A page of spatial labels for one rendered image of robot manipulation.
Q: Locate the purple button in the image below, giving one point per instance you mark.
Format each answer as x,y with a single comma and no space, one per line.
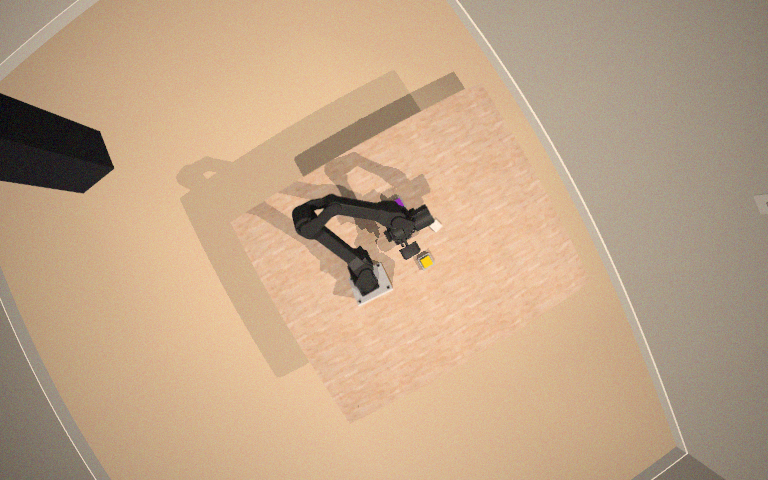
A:
400,201

